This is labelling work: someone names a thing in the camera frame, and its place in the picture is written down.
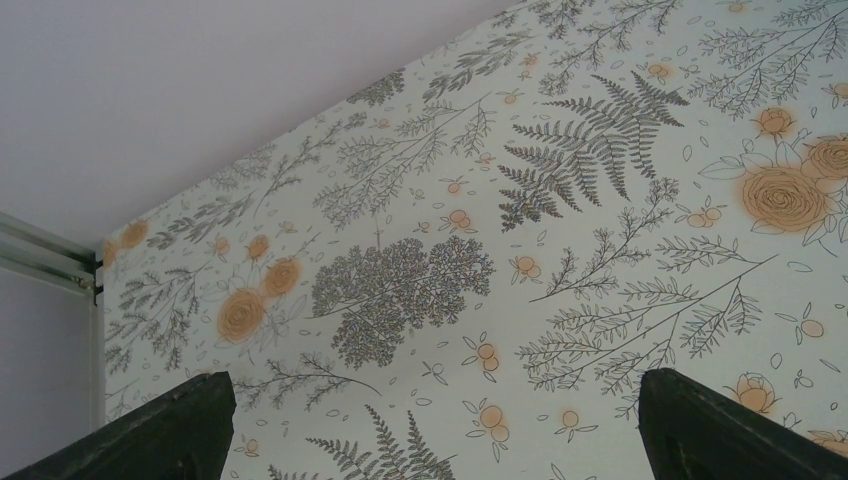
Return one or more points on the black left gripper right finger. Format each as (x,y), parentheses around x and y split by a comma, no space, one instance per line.
(690,431)

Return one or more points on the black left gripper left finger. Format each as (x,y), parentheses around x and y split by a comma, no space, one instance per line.
(185,433)

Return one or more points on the floral table mat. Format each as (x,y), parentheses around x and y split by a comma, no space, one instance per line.
(464,270)

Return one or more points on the aluminium rail frame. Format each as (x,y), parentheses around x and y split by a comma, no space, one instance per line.
(37,254)

